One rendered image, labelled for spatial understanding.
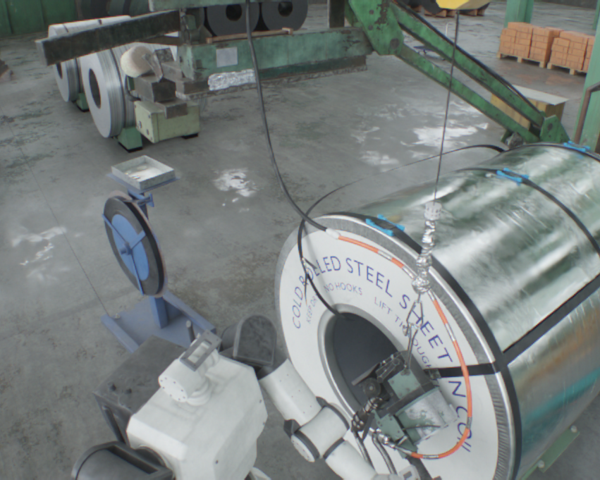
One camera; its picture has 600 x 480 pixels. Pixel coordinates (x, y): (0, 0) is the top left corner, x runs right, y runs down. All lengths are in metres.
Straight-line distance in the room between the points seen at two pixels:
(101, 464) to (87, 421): 1.87
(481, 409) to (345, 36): 1.33
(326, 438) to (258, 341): 0.27
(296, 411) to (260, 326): 0.21
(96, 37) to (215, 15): 11.86
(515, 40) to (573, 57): 1.57
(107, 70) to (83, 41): 4.43
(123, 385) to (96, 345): 2.17
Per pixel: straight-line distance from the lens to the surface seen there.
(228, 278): 3.59
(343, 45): 1.88
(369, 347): 2.10
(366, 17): 1.90
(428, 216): 1.09
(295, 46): 1.74
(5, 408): 3.10
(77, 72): 8.10
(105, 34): 1.48
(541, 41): 12.87
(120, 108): 5.93
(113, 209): 2.87
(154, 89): 1.88
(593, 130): 6.06
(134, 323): 3.31
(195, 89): 1.58
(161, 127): 1.89
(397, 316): 1.51
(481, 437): 1.51
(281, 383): 1.14
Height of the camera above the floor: 2.08
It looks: 31 degrees down
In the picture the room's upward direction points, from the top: straight up
